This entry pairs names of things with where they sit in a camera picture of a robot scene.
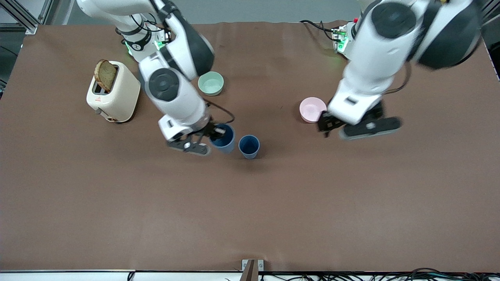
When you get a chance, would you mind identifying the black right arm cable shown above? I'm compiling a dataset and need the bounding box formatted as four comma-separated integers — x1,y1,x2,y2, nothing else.
204,100,236,124

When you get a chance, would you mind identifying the aluminium frame profile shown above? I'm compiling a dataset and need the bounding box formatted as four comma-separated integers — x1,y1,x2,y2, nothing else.
0,0,59,36

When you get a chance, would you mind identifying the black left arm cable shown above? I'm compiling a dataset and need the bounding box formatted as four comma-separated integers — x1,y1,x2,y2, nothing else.
383,62,413,96

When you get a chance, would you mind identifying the black floor cable bundle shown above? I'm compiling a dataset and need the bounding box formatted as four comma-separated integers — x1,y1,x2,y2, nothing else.
258,267,500,281

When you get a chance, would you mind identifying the blue plastic cup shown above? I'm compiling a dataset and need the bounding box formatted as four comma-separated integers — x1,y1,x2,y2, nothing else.
238,135,261,160
210,123,236,154

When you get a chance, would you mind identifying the metal table edge bracket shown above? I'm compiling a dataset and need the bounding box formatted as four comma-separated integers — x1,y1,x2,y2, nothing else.
241,259,264,281

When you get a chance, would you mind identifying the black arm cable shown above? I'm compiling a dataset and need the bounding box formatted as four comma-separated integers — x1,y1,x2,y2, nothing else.
204,100,236,124
383,62,413,96

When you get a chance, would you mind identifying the mint green bowl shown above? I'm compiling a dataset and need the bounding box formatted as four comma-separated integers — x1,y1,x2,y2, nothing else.
198,71,225,96

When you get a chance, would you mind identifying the cream white toaster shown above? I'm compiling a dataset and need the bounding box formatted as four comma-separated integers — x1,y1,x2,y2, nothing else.
86,60,141,123

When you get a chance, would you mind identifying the brown table cover sheet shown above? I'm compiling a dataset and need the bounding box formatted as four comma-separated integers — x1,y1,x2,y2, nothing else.
0,20,500,272

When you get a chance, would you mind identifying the brown bread slice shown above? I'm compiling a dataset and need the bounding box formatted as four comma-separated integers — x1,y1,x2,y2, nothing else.
94,59,118,93

